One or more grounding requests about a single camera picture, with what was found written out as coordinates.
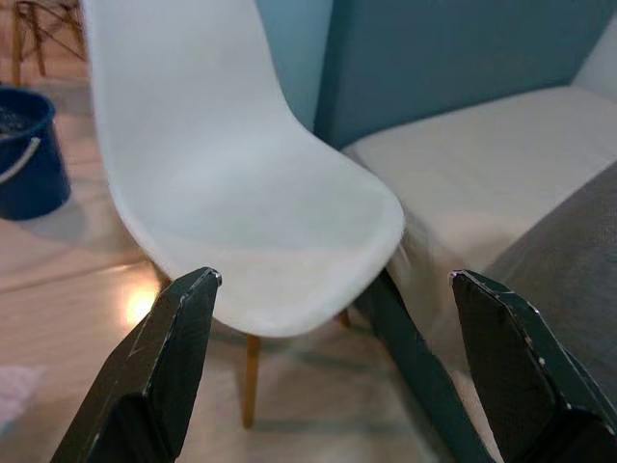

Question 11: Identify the blue bucket with white handle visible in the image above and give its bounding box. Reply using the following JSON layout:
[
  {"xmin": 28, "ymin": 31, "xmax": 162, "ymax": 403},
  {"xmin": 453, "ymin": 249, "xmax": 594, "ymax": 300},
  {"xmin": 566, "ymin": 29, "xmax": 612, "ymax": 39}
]
[{"xmin": 0, "ymin": 86, "xmax": 73, "ymax": 222}]

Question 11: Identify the grey blanket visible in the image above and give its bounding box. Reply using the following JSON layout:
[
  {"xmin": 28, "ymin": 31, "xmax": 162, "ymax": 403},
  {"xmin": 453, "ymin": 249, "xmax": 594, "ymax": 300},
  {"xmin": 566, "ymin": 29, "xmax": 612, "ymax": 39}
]
[{"xmin": 480, "ymin": 160, "xmax": 617, "ymax": 390}]

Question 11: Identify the cream bed mattress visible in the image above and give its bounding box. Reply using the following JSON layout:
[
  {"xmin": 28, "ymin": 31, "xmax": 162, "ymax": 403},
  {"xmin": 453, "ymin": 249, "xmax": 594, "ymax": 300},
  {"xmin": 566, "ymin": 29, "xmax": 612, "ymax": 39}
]
[{"xmin": 340, "ymin": 85, "xmax": 617, "ymax": 378}]

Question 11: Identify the white plastic shell chair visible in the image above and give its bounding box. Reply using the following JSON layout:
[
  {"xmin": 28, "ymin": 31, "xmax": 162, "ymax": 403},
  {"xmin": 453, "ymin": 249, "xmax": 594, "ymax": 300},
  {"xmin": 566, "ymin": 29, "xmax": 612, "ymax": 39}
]
[
  {"xmin": 81, "ymin": 0, "xmax": 407, "ymax": 431},
  {"xmin": 11, "ymin": 0, "xmax": 89, "ymax": 89}
]

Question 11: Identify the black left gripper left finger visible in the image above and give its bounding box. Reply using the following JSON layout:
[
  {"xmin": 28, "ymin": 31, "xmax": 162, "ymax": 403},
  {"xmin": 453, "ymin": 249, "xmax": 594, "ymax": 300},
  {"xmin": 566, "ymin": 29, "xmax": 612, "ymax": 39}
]
[{"xmin": 50, "ymin": 266, "xmax": 224, "ymax": 463}]

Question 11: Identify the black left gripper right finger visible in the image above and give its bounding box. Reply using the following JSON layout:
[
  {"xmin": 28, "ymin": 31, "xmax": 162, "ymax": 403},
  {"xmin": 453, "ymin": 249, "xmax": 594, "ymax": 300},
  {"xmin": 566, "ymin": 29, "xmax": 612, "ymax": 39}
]
[{"xmin": 447, "ymin": 269, "xmax": 617, "ymax": 463}]

